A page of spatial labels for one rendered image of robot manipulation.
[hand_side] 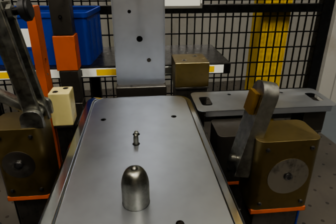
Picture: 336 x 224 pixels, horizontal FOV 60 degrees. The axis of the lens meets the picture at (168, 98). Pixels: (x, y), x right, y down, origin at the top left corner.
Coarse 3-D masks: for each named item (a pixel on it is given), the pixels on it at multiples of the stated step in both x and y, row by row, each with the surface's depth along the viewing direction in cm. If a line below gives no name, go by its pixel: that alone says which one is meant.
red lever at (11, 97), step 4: (0, 88) 41; (0, 92) 40; (4, 92) 40; (8, 92) 41; (0, 96) 40; (4, 96) 40; (8, 96) 40; (12, 96) 41; (0, 100) 40; (4, 100) 40; (8, 100) 40; (12, 100) 40; (16, 100) 40; (8, 104) 40; (12, 104) 40; (16, 104) 41; (16, 108) 41; (20, 108) 41; (40, 108) 42
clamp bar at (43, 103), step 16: (0, 0) 37; (0, 16) 35; (16, 16) 37; (32, 16) 37; (0, 32) 36; (16, 32) 38; (0, 48) 36; (16, 48) 37; (16, 64) 37; (32, 64) 41; (16, 80) 38; (32, 80) 41; (16, 96) 39; (32, 96) 39; (48, 112) 44
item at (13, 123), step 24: (0, 120) 42; (48, 120) 44; (0, 144) 40; (24, 144) 41; (48, 144) 44; (0, 168) 42; (24, 168) 42; (48, 168) 43; (24, 192) 44; (48, 192) 45; (24, 216) 46
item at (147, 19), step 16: (112, 0) 62; (128, 0) 62; (144, 0) 63; (160, 0) 63; (112, 16) 63; (128, 16) 64; (144, 16) 64; (160, 16) 64; (128, 32) 65; (144, 32) 65; (160, 32) 66; (128, 48) 67; (144, 48) 67; (160, 48) 67; (128, 64) 68; (144, 64) 68; (160, 64) 69; (128, 80) 70; (144, 80) 70; (160, 80) 70
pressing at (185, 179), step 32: (160, 96) 63; (96, 128) 50; (128, 128) 50; (160, 128) 50; (192, 128) 50; (64, 160) 41; (96, 160) 42; (128, 160) 42; (160, 160) 42; (192, 160) 42; (64, 192) 36; (96, 192) 36; (160, 192) 36; (192, 192) 36; (224, 192) 36
